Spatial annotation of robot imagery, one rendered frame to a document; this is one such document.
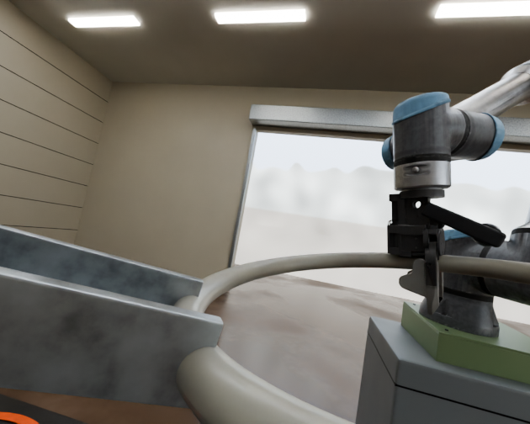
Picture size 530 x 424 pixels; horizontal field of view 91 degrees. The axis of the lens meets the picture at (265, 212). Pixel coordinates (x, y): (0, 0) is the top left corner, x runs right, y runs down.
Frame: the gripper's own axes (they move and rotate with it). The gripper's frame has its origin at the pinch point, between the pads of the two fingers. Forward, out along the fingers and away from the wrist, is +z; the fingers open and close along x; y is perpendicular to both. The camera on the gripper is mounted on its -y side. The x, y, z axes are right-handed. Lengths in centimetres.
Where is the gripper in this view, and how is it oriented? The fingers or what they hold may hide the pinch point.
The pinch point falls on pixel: (437, 304)
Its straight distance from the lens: 57.0
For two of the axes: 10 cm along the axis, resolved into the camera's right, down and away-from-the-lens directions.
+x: -6.5, -0.2, -7.6
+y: -7.6, 0.2, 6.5
